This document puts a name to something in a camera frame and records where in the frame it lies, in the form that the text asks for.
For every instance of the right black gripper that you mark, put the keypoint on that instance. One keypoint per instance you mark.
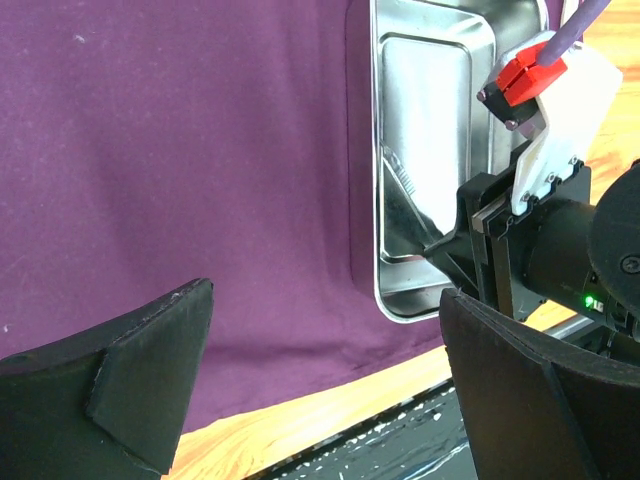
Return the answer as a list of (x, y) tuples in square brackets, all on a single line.
[(563, 249)]

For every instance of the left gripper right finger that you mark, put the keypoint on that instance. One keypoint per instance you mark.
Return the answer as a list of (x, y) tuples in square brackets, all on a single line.
[(536, 407)]

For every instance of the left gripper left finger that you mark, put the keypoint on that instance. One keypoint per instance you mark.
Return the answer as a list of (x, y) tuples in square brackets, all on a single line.
[(109, 402)]

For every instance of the steel scalpel handle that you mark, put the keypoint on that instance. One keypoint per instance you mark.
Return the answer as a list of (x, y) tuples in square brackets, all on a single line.
[(406, 220)]

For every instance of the steel instrument tray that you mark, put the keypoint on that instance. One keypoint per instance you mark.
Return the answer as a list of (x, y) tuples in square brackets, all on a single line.
[(429, 60)]

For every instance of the purple surgical wrap cloth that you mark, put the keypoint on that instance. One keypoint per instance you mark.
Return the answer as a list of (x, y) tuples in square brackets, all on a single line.
[(148, 143)]

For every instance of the aluminium rail frame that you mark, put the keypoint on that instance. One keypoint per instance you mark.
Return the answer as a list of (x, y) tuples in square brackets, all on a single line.
[(574, 327)]

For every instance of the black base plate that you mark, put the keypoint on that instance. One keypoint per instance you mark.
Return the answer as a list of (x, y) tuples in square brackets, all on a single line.
[(422, 437)]

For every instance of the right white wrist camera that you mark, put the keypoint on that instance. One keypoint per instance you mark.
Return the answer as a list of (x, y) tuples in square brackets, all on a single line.
[(559, 108)]

